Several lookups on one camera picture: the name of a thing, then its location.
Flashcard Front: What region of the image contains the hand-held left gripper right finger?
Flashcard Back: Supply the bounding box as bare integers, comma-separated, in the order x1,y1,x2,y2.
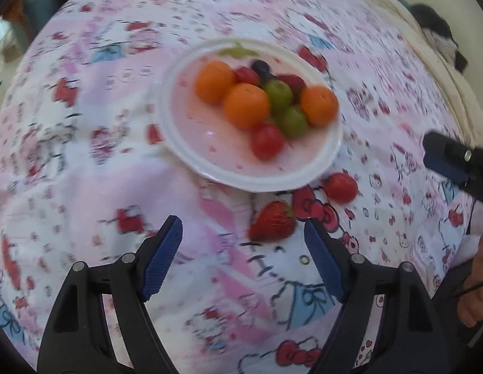
304,218,450,374

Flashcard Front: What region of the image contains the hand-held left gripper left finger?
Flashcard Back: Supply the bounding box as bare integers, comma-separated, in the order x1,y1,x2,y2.
38,215,184,374

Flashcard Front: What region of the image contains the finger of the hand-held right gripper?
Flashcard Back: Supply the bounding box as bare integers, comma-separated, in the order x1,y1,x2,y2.
422,131,483,204

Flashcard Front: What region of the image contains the red strawberry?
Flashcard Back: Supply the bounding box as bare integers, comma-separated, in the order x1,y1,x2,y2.
276,74,307,98
248,200,297,242

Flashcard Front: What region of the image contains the pink strawberry-shaped plate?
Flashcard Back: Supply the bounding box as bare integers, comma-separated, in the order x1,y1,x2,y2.
159,38,343,192

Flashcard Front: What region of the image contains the small orange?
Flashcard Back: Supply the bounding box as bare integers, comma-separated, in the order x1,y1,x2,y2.
195,60,237,105
300,86,339,126
223,83,271,130

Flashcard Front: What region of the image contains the green grape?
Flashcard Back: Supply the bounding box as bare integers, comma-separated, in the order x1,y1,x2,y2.
263,80,294,112
274,106,308,140

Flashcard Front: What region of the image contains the person's right hand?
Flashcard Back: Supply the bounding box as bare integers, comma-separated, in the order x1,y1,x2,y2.
457,226,483,328

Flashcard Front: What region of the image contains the cream quilt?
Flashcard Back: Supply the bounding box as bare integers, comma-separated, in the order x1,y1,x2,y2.
343,0,483,149

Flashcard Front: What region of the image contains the pink cartoon printed blanket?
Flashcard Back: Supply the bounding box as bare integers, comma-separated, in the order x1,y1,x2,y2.
0,0,480,374

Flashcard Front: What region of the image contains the dark striped cloth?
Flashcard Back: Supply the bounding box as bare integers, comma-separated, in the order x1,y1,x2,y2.
410,4,469,73

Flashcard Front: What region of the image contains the dark blueberry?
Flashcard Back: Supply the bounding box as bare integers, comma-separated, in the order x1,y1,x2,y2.
251,59,274,79

